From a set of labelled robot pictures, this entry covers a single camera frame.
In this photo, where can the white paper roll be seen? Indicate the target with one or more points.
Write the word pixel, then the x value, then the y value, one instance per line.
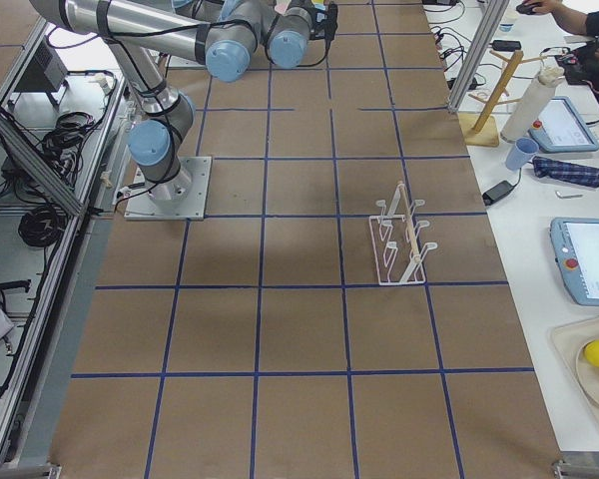
pixel 535 98

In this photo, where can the grey robot control box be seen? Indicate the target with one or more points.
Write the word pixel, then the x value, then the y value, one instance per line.
pixel 46 73

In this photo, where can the black computer mouse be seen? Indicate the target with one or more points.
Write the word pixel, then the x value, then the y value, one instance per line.
pixel 527 8

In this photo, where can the person hand on mouse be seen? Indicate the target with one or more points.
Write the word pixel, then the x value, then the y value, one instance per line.
pixel 542 7

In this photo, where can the silver allen key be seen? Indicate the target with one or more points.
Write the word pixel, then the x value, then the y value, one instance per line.
pixel 567 196

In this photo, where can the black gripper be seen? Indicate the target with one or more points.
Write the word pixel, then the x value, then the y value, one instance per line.
pixel 320 11

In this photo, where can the teach pendant tablet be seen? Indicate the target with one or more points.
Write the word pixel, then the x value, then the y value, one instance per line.
pixel 576 245
pixel 560 129

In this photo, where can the beige plastic tray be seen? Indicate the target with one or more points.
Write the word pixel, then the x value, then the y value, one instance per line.
pixel 569 341

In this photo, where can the upper teach pendant tablet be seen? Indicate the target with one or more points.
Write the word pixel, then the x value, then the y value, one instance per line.
pixel 560 129

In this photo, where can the lower teach pendant tablet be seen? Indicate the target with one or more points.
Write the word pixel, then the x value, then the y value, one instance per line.
pixel 576 245

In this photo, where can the black power adapter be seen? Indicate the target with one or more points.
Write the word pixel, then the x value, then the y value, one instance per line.
pixel 497 193

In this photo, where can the aluminium frame post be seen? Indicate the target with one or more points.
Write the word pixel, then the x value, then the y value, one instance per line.
pixel 484 32

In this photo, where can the light blue plastic cup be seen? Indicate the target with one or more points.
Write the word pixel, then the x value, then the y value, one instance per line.
pixel 523 151

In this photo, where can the wooden mug tree stand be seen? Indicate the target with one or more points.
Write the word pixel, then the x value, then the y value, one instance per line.
pixel 481 130

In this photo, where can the blue plaid folded cloth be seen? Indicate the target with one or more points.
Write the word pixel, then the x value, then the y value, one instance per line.
pixel 566 172

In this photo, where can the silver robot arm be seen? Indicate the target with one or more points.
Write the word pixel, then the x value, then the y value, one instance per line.
pixel 222 36

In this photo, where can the white wire cup rack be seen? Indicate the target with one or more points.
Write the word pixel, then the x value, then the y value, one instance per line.
pixel 398 252

